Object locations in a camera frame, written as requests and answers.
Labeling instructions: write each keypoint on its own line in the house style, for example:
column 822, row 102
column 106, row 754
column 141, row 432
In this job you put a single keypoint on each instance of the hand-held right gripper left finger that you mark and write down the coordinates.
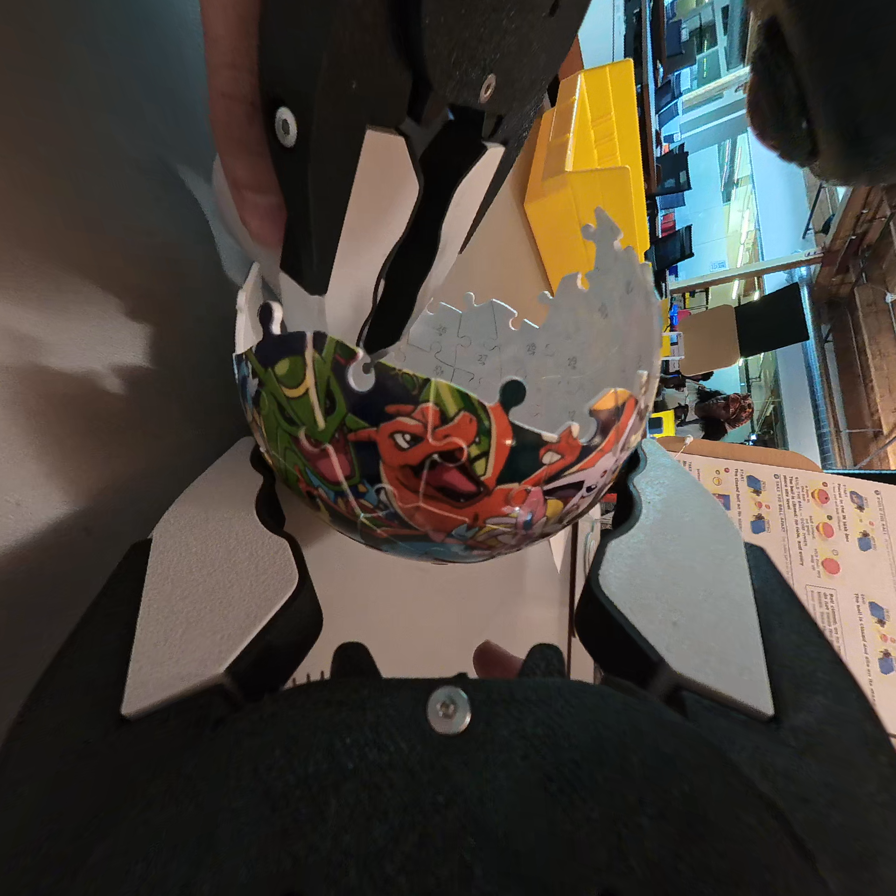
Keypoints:
column 210, row 602

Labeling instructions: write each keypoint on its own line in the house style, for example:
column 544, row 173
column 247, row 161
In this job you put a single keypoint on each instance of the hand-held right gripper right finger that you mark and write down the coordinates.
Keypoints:
column 686, row 602

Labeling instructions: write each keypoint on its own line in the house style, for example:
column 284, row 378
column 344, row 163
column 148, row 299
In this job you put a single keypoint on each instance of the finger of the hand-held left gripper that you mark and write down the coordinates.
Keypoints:
column 479, row 182
column 378, row 210

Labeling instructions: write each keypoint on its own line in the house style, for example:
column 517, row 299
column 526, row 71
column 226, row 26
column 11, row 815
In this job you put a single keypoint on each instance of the colourful puzzle ball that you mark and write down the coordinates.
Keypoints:
column 448, row 462

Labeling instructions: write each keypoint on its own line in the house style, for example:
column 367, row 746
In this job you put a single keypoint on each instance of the person's left hand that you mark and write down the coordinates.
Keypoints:
column 241, row 126

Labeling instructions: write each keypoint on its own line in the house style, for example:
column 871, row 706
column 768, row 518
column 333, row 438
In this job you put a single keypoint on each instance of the person's right hand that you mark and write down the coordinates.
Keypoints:
column 495, row 661

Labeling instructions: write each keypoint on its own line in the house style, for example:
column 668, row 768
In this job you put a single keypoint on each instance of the yellow plastic bin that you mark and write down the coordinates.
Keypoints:
column 588, row 182

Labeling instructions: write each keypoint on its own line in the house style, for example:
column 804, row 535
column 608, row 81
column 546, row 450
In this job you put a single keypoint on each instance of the clipboard with paper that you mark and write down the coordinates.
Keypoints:
column 805, row 546

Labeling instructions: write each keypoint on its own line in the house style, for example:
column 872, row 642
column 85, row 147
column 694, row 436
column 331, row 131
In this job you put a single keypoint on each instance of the small yellow bin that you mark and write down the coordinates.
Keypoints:
column 661, row 425

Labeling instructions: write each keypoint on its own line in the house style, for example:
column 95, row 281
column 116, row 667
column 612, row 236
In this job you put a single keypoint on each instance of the dark storage rack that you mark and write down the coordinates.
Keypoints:
column 672, row 175

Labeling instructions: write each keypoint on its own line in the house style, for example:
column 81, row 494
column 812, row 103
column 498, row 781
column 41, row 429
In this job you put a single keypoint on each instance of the tan rounded panel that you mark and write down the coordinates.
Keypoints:
column 707, row 339

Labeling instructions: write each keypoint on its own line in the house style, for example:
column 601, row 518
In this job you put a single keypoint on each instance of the black panel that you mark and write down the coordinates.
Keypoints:
column 773, row 318

